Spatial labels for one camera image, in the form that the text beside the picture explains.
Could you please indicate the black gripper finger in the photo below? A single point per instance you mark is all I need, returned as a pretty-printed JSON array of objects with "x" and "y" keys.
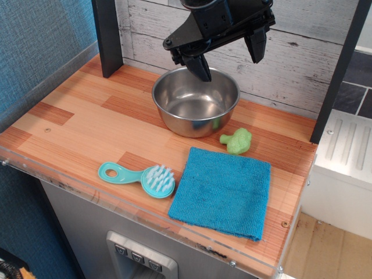
[
  {"x": 198, "y": 66},
  {"x": 256, "y": 43}
]

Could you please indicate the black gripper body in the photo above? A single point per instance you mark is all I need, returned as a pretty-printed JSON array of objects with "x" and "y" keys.
[{"x": 212, "y": 24}]

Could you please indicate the silver metal bowl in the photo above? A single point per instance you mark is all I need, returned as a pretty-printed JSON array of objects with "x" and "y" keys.
[{"x": 193, "y": 108}]

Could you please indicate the green toy broccoli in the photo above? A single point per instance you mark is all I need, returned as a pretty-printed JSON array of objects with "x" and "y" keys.
[{"x": 238, "y": 143}]

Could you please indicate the teal dish brush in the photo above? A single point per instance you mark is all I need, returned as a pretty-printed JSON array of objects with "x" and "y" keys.
[{"x": 157, "y": 181}]

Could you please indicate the blue folded cloth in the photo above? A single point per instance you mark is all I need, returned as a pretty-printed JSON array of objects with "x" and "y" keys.
[{"x": 226, "y": 193}]

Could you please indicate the white grooved drainboard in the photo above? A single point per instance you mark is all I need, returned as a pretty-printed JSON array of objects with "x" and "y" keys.
[{"x": 345, "y": 146}]

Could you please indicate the silver dispenser button panel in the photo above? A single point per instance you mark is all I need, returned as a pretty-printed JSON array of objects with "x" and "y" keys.
[{"x": 134, "y": 260}]

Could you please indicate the clear acrylic edge guard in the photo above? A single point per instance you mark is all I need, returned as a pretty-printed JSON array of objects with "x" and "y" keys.
[{"x": 87, "y": 211}]

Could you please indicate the orange object bottom corner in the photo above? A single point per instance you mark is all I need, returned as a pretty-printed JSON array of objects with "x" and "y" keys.
[{"x": 11, "y": 271}]

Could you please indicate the dark right cabinet post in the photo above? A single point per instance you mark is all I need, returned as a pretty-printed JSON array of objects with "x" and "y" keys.
[{"x": 356, "y": 26}]

